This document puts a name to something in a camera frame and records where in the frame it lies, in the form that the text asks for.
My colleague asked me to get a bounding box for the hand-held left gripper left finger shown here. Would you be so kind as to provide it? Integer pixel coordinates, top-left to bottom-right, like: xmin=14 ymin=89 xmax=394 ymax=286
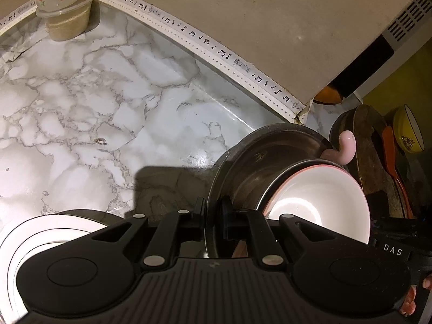
xmin=89 ymin=197 xmax=207 ymax=269

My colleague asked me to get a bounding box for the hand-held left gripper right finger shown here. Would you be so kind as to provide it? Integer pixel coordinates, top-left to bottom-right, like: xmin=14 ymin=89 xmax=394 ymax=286
xmin=221 ymin=197 xmax=325 ymax=267

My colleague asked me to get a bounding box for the pink pot with steel interior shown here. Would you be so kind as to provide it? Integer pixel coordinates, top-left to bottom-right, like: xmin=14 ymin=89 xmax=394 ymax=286
xmin=207 ymin=124 xmax=356 ymax=259

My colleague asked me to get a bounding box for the white bowl with pink rim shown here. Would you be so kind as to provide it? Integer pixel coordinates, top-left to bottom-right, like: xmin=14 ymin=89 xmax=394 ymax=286
xmin=262 ymin=165 xmax=370 ymax=245

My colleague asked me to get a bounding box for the large white plate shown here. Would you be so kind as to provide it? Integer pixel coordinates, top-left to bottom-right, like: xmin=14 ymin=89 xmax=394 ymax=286
xmin=0 ymin=209 xmax=136 ymax=324

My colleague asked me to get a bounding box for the medium white plate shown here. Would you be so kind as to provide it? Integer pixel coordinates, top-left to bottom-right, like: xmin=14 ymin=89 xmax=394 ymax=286
xmin=0 ymin=228 xmax=70 ymax=324

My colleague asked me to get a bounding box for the small white plate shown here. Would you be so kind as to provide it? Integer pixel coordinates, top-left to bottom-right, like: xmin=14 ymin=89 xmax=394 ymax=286
xmin=0 ymin=241 xmax=66 ymax=324

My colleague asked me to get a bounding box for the person's right hand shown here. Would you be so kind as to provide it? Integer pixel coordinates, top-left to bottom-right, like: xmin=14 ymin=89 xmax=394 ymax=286
xmin=401 ymin=273 xmax=432 ymax=315

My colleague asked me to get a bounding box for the round wooden cutting board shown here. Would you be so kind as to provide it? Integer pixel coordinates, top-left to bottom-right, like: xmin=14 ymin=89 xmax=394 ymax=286
xmin=329 ymin=104 xmax=414 ymax=221

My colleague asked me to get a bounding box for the orange spatula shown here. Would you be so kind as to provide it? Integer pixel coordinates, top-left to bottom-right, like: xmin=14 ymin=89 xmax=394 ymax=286
xmin=382 ymin=126 xmax=414 ymax=219

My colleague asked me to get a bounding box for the yellow patterned bowl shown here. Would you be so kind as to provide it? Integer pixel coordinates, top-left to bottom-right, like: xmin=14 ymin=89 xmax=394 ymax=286
xmin=393 ymin=104 xmax=425 ymax=154

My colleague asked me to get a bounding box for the orange round object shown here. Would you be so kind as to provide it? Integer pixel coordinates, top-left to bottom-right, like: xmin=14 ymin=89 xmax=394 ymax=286
xmin=314 ymin=86 xmax=343 ymax=104

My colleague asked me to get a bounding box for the music note trim strip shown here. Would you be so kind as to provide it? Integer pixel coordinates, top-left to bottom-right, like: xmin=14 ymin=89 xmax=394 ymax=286
xmin=0 ymin=2 xmax=38 ymax=35
xmin=88 ymin=0 xmax=310 ymax=124

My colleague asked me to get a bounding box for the clear plastic container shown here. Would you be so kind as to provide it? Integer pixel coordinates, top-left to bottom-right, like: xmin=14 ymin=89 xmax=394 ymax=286
xmin=35 ymin=0 xmax=99 ymax=42

